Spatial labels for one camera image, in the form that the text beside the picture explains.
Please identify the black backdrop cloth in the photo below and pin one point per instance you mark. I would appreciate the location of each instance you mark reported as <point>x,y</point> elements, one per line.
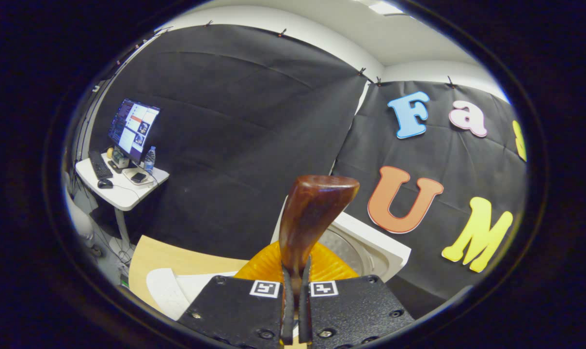
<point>249,145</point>

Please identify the brown wooden spoon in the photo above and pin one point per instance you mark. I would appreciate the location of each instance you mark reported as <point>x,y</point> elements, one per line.
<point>312,208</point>

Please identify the white rice cooker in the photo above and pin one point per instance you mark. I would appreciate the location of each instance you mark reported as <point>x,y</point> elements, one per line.
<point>370,242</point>

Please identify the small white desk tray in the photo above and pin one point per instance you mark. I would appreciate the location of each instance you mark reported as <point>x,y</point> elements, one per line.
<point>127,174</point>

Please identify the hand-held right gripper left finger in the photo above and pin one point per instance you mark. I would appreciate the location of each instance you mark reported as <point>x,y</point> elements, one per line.
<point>234,310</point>

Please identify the small yellow object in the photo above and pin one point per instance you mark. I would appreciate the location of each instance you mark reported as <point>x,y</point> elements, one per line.
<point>110,152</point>

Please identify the black computer mouse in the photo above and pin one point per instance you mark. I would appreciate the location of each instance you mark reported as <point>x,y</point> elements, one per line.
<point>105,183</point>

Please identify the blue label water bottle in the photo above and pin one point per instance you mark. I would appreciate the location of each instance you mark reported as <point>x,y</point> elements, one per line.
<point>150,161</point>

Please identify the white side desk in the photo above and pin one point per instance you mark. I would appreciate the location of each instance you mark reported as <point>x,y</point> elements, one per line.
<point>123,194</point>

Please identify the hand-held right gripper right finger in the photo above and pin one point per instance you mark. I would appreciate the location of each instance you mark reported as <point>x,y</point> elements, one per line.
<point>356,310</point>

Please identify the black keyboard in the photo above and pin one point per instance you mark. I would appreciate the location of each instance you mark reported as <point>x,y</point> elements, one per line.
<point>100,165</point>

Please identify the rectangular ceiling light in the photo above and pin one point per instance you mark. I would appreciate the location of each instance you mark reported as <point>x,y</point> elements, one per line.
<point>385,7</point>

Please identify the computer monitor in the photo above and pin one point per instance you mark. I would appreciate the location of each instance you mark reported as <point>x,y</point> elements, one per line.
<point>133,128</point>

